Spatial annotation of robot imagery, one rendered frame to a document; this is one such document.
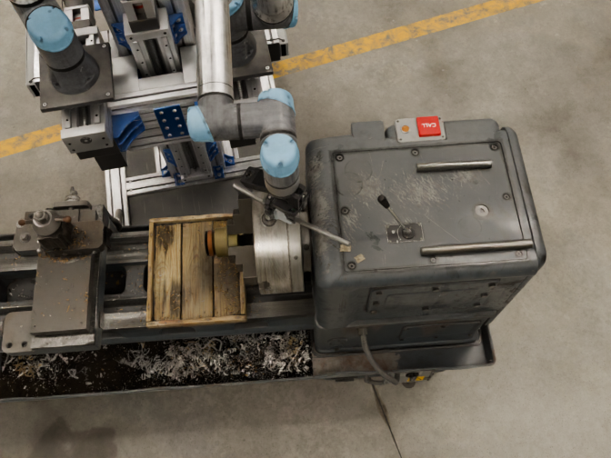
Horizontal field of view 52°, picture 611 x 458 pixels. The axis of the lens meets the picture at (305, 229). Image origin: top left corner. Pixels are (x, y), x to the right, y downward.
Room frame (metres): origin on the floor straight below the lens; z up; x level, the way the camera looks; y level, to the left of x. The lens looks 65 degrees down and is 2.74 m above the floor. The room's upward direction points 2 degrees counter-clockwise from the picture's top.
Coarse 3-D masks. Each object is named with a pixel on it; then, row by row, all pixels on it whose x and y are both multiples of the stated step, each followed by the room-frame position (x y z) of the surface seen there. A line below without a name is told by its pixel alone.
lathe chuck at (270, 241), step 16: (256, 192) 0.81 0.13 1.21; (256, 208) 0.75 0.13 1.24; (256, 224) 0.70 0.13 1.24; (272, 224) 0.70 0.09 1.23; (256, 240) 0.66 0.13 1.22; (272, 240) 0.66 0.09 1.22; (256, 256) 0.63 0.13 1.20; (272, 256) 0.63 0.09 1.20; (288, 256) 0.63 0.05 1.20; (256, 272) 0.60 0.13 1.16; (272, 272) 0.60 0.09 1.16; (288, 272) 0.60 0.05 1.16; (272, 288) 0.57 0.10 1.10; (288, 288) 0.58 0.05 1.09
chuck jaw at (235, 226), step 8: (240, 200) 0.80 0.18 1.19; (248, 200) 0.80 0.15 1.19; (240, 208) 0.78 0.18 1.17; (248, 208) 0.78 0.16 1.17; (240, 216) 0.77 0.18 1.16; (248, 216) 0.77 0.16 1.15; (232, 224) 0.75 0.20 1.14; (240, 224) 0.75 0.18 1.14; (248, 224) 0.75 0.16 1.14; (232, 232) 0.74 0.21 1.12; (240, 232) 0.74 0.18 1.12; (248, 232) 0.74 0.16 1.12
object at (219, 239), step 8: (208, 232) 0.74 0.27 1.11; (216, 232) 0.74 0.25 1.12; (224, 232) 0.74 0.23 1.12; (208, 240) 0.72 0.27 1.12; (216, 240) 0.71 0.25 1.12; (224, 240) 0.71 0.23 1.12; (232, 240) 0.72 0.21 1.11; (208, 248) 0.70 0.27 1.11; (216, 248) 0.69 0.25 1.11; (224, 248) 0.69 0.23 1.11; (224, 256) 0.68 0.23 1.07
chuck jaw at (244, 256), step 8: (232, 248) 0.69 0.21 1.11; (240, 248) 0.69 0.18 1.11; (248, 248) 0.69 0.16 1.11; (232, 256) 0.67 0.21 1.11; (240, 256) 0.67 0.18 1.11; (248, 256) 0.66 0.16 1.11; (240, 264) 0.64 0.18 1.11; (248, 264) 0.64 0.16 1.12; (248, 272) 0.62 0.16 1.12; (248, 280) 0.60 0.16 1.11; (256, 280) 0.60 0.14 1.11; (264, 288) 0.58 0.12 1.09
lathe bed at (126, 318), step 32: (0, 256) 0.80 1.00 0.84; (32, 256) 0.80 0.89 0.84; (128, 256) 0.78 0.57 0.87; (0, 288) 0.71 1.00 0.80; (32, 288) 0.72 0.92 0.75; (128, 288) 0.68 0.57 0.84; (256, 288) 0.66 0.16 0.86; (0, 320) 0.59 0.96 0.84; (128, 320) 0.57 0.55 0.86; (256, 320) 0.56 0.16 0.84; (288, 320) 0.58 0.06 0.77; (0, 352) 0.53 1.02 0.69
